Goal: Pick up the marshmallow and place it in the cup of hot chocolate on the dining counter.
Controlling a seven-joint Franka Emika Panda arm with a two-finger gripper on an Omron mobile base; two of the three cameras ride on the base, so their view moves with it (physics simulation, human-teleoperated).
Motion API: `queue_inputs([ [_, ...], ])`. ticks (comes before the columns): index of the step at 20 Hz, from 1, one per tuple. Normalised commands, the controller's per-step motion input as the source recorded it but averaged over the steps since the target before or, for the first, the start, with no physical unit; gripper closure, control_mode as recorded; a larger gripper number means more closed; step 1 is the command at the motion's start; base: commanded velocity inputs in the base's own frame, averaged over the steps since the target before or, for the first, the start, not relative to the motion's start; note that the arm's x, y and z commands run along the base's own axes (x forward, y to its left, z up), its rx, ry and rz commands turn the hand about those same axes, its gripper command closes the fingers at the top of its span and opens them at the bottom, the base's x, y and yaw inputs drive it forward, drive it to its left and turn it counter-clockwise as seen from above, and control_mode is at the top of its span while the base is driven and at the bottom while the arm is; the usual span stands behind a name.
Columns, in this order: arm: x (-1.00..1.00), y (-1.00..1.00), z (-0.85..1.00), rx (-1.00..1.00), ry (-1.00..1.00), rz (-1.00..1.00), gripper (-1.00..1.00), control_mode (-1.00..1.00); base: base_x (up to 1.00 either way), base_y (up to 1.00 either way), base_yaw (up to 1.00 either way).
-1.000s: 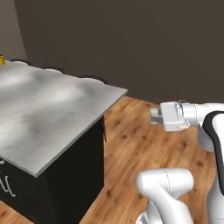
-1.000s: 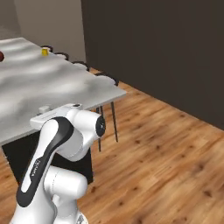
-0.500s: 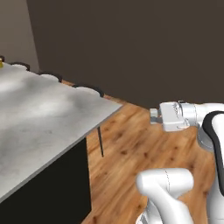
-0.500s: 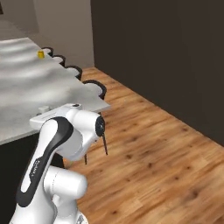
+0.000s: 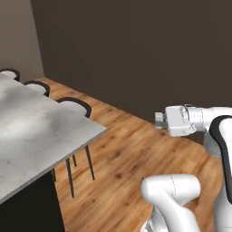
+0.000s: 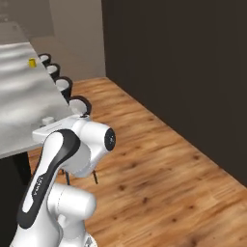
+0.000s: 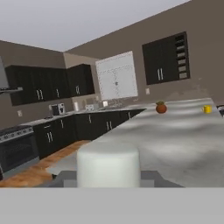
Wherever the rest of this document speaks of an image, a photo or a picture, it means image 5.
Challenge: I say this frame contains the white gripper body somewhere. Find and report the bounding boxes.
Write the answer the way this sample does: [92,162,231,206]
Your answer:
[163,104,198,138]

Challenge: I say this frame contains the black dining counter base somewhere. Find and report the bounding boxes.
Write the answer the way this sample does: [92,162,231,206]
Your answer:
[0,169,66,232]

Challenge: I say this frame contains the black stool with white seat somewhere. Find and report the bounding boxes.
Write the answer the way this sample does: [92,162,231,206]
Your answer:
[23,80,52,98]
[52,96,96,199]
[0,68,21,82]

